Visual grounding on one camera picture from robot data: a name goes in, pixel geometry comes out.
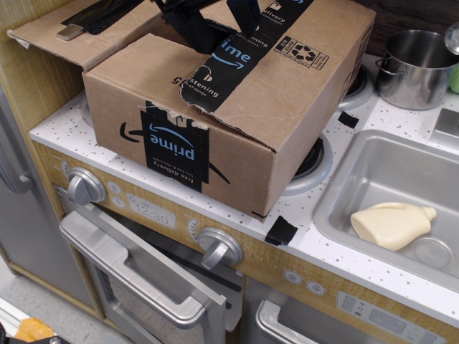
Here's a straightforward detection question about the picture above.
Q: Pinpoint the silver oven knob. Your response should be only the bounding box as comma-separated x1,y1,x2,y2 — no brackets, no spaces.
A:
67,167,107,206
198,227,244,269

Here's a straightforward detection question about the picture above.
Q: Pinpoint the grey stove burner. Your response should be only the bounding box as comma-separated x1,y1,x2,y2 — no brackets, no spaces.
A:
337,64,374,112
283,134,333,196

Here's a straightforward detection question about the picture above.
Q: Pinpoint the orange object on floor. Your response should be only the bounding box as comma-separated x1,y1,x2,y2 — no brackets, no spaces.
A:
14,317,55,343

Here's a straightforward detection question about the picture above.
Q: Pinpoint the silver toy dishwasher door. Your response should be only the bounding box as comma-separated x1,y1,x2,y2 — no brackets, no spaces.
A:
241,278,449,343

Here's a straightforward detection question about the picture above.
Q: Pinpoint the stainless steel pot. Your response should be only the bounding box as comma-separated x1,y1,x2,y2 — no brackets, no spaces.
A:
375,30,458,110

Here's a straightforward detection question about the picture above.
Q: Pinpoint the metal bar on left flap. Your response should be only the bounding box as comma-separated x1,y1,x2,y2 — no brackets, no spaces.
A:
57,24,85,41

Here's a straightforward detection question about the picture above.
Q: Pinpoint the black tape piece front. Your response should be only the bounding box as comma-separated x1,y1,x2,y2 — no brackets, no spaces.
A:
265,216,298,246

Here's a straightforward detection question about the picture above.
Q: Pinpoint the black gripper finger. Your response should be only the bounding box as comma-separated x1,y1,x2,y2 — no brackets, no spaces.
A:
155,0,224,54
227,0,261,34

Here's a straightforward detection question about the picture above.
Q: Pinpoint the front grey stove burner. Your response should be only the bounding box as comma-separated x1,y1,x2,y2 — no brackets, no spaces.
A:
283,134,333,196

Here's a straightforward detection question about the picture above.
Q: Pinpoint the silver toy oven door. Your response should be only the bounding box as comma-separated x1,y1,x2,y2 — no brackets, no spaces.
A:
60,206,245,343

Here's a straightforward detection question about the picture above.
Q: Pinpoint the brown Amazon cardboard box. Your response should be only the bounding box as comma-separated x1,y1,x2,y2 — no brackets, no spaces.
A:
7,1,376,221

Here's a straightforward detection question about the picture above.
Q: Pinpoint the right silver oven knob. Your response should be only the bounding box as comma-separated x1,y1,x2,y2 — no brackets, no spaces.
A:
198,227,244,269

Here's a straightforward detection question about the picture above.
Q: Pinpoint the left silver oven knob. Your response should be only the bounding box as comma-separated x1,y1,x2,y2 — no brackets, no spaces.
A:
67,167,107,206

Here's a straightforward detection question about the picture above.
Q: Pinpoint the silver toy sink basin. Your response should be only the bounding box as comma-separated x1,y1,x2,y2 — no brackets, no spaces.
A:
313,130,458,290

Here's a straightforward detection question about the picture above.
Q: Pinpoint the grey toy fridge door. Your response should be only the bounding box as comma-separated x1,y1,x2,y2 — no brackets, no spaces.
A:
1,94,93,309

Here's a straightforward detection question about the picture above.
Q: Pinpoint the green toy object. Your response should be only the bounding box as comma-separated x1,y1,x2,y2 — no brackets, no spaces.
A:
449,64,459,94

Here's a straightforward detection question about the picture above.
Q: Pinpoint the rear grey stove burner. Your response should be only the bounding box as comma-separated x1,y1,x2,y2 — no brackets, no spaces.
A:
337,64,374,112

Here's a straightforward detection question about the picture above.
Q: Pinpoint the black tape piece rear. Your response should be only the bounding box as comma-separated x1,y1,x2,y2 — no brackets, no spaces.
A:
338,111,359,129

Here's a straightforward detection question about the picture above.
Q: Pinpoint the black tape piece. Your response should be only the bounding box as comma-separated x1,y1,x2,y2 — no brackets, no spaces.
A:
265,216,298,246
338,111,359,129

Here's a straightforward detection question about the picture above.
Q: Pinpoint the shiny ladle bowl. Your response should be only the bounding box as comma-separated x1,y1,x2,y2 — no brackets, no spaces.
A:
444,21,459,55

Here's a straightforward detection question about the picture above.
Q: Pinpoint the cream toy detergent bottle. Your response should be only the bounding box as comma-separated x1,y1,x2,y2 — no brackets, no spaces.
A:
350,202,437,252

